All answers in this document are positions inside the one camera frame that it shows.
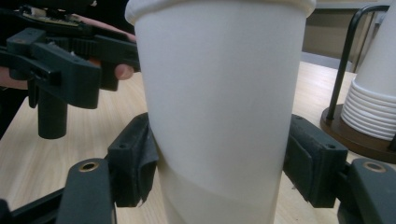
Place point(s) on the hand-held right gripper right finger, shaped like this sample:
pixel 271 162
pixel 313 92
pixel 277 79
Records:
pixel 314 161

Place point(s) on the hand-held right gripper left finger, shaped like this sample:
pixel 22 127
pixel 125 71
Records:
pixel 132 161

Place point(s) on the dark brown double cup holder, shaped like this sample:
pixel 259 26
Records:
pixel 342 124

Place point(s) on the short stack of white paper cups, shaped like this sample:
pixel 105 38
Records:
pixel 373 93

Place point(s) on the single white paper cup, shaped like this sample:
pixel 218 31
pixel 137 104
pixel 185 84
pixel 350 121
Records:
pixel 218 109

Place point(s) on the beige wooden furniture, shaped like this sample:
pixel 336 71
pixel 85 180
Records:
pixel 327 31

